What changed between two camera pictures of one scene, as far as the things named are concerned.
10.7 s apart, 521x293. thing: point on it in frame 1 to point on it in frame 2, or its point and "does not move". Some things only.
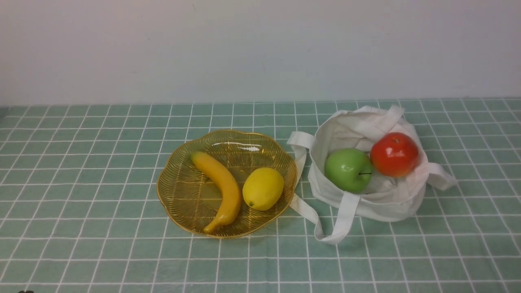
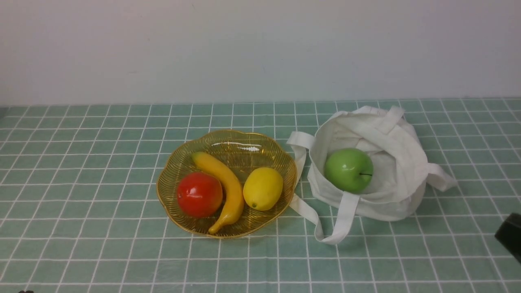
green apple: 350,170 does not move
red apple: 395,154 to 199,194
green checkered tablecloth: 80,211 does not move
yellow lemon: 263,188 does not move
